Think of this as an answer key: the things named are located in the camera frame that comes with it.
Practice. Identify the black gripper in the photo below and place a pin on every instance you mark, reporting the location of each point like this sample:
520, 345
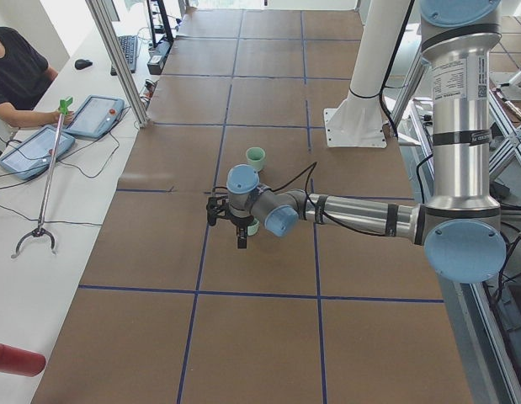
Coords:
240, 221

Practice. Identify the light green cup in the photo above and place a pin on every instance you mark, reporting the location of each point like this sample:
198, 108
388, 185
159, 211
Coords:
255, 157
252, 229

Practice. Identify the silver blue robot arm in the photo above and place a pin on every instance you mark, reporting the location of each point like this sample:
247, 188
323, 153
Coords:
459, 226

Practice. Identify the brown paper table cover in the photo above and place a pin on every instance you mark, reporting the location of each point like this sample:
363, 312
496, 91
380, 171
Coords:
168, 310

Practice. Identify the blue teach pendant far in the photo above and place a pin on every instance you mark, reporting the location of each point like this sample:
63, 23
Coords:
95, 116

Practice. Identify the blue teach pendant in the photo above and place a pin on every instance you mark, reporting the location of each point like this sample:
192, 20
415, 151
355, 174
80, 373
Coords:
33, 156
95, 116

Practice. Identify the black keyboard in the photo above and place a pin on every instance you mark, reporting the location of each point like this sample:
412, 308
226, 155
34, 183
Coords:
129, 45

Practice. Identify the blue teach pendant near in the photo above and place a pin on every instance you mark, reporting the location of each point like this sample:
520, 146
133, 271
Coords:
33, 156

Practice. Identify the black computer mouse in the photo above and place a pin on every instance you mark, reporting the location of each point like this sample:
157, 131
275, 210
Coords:
81, 64

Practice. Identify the person in black shirt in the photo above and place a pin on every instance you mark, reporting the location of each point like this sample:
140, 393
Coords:
25, 76

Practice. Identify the red cylinder bottle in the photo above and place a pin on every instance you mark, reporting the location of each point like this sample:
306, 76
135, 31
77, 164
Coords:
18, 361

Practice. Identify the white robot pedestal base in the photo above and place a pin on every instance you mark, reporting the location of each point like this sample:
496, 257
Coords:
357, 121

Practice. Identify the aluminium frame post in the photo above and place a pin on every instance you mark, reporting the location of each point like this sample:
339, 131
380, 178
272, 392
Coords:
105, 28

